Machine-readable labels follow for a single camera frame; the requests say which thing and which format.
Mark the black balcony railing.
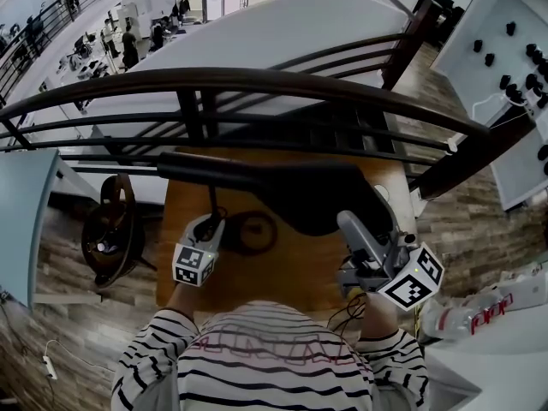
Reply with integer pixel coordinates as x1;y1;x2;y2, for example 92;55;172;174
0;0;142;106

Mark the plain white table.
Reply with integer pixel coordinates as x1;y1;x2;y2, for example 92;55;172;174
490;117;548;211

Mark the light blue table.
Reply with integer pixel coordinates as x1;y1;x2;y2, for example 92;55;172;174
0;150;61;312

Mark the white power strip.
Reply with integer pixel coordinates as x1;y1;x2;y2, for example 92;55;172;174
41;354;60;381

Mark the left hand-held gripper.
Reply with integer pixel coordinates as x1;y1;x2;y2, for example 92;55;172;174
172;213;227;289

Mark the brown round wooden chair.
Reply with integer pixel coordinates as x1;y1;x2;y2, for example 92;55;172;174
80;173;158;289

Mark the white table with black parts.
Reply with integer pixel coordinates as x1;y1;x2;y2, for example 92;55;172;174
430;0;548;128

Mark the white cable on table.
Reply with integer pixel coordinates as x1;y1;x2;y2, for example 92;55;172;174
470;92;536;123

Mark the black desk lamp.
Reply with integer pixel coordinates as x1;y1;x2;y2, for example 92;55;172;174
156;151;397;257

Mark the white power strip cable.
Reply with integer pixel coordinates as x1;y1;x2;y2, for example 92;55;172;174
45;338;119;374

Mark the brown wooden table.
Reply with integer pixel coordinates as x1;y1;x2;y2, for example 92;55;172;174
156;146;419;312

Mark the dark curved metal railing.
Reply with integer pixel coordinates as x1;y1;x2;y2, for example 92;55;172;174
0;0;491;200

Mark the person's right forearm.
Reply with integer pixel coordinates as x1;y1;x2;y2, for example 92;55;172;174
359;291;399;340

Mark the clear bottle with red label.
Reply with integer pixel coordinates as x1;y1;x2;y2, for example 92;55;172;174
421;293;515;343

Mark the person's striped white shirt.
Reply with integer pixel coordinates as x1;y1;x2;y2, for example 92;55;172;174
111;300;430;411

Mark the group of small black parts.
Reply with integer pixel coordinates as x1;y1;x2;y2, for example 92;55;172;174
473;21;548;162

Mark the person's left forearm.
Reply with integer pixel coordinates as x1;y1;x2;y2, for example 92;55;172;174
164;280;200;320

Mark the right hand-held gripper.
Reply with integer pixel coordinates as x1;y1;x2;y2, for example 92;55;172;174
337;200;445;313

